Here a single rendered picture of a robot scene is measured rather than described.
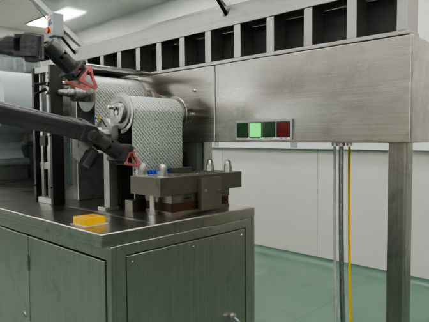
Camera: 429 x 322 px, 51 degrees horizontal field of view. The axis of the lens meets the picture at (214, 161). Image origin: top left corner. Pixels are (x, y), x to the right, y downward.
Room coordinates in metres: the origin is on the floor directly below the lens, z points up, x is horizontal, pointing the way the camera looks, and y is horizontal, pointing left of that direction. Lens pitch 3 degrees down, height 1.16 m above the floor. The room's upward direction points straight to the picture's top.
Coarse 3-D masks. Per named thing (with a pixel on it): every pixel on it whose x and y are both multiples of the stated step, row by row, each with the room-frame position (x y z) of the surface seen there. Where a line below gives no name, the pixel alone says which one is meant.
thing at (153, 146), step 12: (132, 132) 1.59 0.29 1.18; (144, 132) 1.63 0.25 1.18; (156, 132) 1.67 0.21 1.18; (168, 132) 1.71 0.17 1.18; (180, 132) 1.75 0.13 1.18; (132, 144) 1.59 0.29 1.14; (144, 144) 1.63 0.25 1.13; (156, 144) 1.67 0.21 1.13; (168, 144) 1.71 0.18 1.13; (180, 144) 1.75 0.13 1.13; (144, 156) 1.63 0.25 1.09; (156, 156) 1.67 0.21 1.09; (168, 156) 1.71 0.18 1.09; (180, 156) 1.75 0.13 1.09; (156, 168) 1.67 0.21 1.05; (168, 168) 1.71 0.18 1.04
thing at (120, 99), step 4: (120, 96) 1.62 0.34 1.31; (116, 100) 1.64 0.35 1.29; (120, 100) 1.62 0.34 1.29; (124, 100) 1.60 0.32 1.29; (112, 104) 1.66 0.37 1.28; (124, 104) 1.60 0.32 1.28; (128, 104) 1.59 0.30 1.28; (180, 104) 1.78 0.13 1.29; (128, 108) 1.59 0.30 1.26; (128, 112) 1.59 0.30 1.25; (128, 116) 1.59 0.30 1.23; (124, 120) 1.60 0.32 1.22; (128, 120) 1.59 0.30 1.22; (116, 124) 1.64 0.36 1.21; (120, 124) 1.62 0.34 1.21; (124, 124) 1.60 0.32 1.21; (120, 128) 1.63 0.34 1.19
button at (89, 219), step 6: (78, 216) 1.35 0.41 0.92; (84, 216) 1.35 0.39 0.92; (90, 216) 1.35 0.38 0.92; (96, 216) 1.35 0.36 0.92; (102, 216) 1.35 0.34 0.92; (78, 222) 1.33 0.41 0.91; (84, 222) 1.30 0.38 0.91; (90, 222) 1.32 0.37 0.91; (96, 222) 1.33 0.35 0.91; (102, 222) 1.35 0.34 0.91
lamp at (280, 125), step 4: (280, 124) 1.54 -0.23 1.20; (284, 124) 1.53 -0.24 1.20; (288, 124) 1.52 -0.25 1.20; (280, 128) 1.54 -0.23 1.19; (284, 128) 1.53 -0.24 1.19; (288, 128) 1.52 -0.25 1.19; (280, 132) 1.54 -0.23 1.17; (284, 132) 1.53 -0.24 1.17; (288, 132) 1.52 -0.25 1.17; (280, 136) 1.54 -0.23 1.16; (284, 136) 1.53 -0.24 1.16; (288, 136) 1.52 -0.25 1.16
